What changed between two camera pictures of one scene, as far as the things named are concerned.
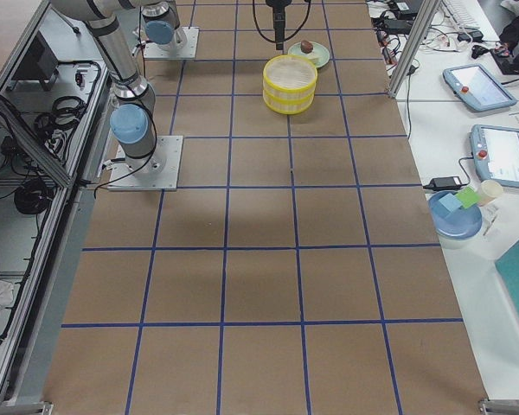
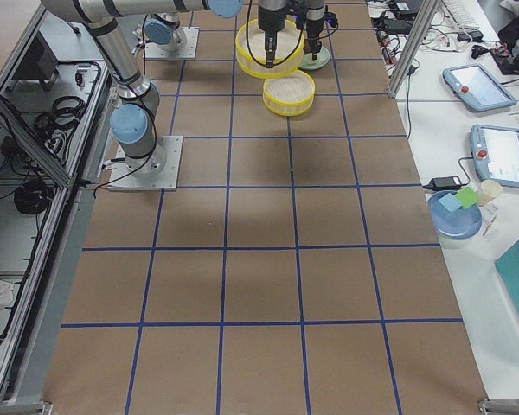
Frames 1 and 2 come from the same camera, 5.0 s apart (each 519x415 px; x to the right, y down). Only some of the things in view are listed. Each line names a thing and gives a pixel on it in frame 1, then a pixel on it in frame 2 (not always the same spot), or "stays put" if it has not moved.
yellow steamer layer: x=290 y=76 → x=291 y=42
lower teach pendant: x=503 y=155 stays put
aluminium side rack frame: x=46 y=106 stays put
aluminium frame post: x=428 y=11 stays put
